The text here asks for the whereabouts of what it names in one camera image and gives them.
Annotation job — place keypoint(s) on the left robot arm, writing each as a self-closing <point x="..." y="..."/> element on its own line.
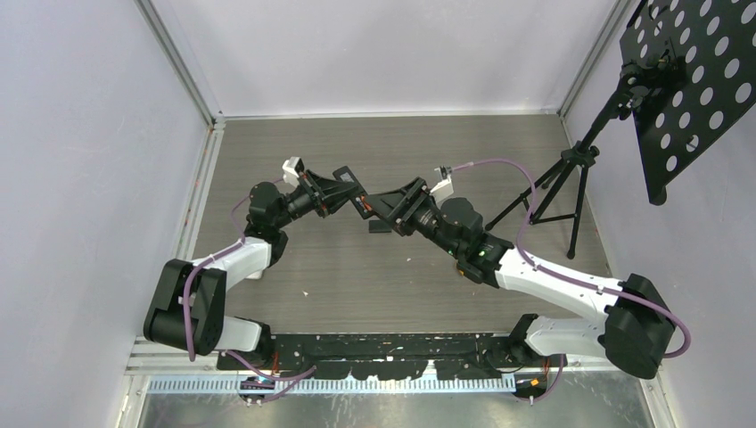
<point x="188" y="307"/>

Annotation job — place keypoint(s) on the black perforated panel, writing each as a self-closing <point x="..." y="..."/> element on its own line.
<point x="690" y="66"/>

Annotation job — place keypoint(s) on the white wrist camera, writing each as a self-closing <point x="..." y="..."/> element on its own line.
<point x="444" y="188"/>
<point x="293" y="168"/>

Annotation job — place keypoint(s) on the aluminium frame rail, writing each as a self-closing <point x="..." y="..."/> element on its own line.
<point x="172" y="372"/>

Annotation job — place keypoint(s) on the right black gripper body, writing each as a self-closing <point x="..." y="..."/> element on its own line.
<point x="414" y="196"/>

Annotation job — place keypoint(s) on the black tripod stand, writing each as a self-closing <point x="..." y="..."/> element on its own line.
<point x="567" y="171"/>

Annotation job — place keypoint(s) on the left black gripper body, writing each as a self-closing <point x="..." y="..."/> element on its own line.
<point x="322" y="201"/>

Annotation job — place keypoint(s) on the black remote control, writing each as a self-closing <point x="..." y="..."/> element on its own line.
<point x="357" y="192"/>

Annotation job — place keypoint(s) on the white remote control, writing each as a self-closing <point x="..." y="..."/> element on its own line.
<point x="256" y="275"/>

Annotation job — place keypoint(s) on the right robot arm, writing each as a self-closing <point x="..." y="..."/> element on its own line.
<point x="625" y="321"/>

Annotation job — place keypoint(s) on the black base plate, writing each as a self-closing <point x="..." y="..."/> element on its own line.
<point x="344" y="363"/>

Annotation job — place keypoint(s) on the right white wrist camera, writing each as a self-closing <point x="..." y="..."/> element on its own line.
<point x="444" y="188"/>

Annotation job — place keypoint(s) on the black battery cover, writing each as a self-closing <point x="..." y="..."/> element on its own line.
<point x="378" y="227"/>

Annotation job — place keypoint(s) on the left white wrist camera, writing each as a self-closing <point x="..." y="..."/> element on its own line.
<point x="293" y="168"/>

